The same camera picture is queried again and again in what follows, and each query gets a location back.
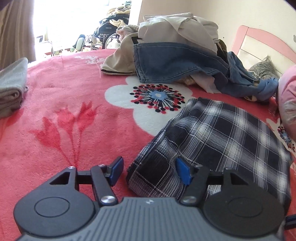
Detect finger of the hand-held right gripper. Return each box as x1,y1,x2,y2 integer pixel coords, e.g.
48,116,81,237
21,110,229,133
285,214,296,230

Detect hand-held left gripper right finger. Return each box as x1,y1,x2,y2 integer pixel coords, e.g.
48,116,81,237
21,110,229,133
175,158,250,205

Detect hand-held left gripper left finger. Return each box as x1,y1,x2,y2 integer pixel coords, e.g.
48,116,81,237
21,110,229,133
50,156,125,205

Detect black white plaid shirt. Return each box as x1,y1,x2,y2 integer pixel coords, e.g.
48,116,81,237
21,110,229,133
126,97,292,209

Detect clothes pile on wheelchair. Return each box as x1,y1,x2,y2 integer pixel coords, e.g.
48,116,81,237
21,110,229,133
107,1,130,26

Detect red floral blanket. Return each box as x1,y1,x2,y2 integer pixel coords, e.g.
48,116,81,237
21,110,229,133
0,47,296,234

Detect dark blue jeans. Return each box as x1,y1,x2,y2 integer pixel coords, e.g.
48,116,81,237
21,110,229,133
133,42,232,84

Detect light blue denim garment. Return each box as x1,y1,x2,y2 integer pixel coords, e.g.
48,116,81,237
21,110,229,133
217,51,280,102

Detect beige jacket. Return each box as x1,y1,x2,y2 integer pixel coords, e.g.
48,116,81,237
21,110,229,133
101,24,139,76

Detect brown garment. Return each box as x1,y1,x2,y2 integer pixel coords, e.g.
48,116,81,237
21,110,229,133
216,39,229,62

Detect grey patterned pillow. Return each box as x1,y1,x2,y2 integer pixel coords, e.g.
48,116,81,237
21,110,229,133
248,56,283,80

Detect folded grey cloth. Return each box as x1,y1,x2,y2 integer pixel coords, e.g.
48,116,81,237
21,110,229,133
0,57,29,118

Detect black wheelchair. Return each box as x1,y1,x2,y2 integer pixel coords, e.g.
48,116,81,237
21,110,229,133
92,14,130,50

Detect pink headboard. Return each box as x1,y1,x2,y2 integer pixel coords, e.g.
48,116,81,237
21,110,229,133
231,25,296,77

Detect brown curtain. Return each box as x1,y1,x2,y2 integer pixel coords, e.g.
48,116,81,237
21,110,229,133
0,0,36,70

